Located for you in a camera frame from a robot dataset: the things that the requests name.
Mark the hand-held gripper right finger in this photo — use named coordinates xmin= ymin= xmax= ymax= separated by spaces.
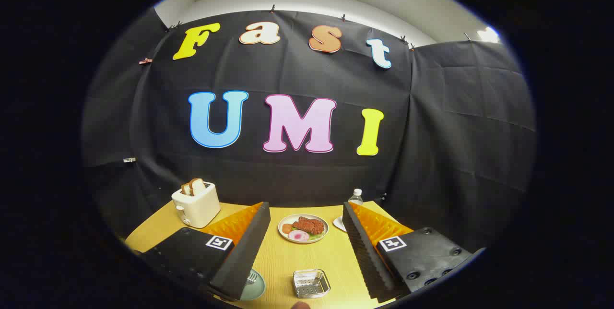
xmin=342 ymin=201 xmax=486 ymax=304

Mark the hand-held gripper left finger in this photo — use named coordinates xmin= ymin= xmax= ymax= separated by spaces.
xmin=137 ymin=201 xmax=272 ymax=301

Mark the teal round plate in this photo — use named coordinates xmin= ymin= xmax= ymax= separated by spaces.
xmin=240 ymin=268 xmax=266 ymax=301

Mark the white round food plate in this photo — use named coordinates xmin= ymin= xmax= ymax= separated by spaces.
xmin=278 ymin=214 xmax=330 ymax=244

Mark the brown meat piece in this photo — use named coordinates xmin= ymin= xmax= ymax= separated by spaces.
xmin=292 ymin=216 xmax=325 ymax=236

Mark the cream white toaster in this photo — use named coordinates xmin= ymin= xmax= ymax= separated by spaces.
xmin=171 ymin=182 xmax=222 ymax=229

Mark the black backdrop cloth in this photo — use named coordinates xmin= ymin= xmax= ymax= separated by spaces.
xmin=82 ymin=7 xmax=537 ymax=252

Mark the metal wire basket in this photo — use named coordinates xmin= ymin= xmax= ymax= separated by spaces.
xmin=293 ymin=269 xmax=331 ymax=299

